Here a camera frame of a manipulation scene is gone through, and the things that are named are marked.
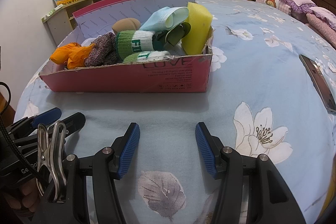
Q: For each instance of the metal spring clip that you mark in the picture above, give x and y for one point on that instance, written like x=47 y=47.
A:
x=56 y=161

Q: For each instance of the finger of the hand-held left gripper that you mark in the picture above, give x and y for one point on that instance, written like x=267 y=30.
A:
x=73 y=121
x=47 y=116

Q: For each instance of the yellow sponge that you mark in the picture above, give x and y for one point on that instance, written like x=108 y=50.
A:
x=197 y=27

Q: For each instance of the beige shelf unit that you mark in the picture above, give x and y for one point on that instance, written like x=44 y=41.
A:
x=57 y=22

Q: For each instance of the blue face mask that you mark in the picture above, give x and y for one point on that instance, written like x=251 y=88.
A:
x=162 y=18

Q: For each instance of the green and white packet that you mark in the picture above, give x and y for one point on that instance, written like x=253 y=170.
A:
x=53 y=10

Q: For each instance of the green hair clip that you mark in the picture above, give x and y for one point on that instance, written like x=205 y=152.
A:
x=174 y=36

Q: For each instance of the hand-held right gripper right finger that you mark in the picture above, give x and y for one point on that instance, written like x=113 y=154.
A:
x=206 y=150

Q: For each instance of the person's left hand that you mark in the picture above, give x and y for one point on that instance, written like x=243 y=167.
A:
x=23 y=197

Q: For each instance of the orange plastic bag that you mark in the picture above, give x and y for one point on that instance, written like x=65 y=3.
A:
x=71 y=54

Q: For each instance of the pink makeup sponge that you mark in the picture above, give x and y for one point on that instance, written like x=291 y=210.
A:
x=126 y=26

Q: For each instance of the purple knitted sock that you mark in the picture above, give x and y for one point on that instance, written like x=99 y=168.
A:
x=102 y=48

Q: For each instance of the green and white sock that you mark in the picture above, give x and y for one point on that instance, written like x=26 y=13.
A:
x=147 y=56
x=136 y=43

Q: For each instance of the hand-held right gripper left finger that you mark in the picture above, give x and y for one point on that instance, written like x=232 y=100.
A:
x=128 y=150

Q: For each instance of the pink cardboard box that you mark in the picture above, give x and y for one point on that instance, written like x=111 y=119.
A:
x=131 y=79

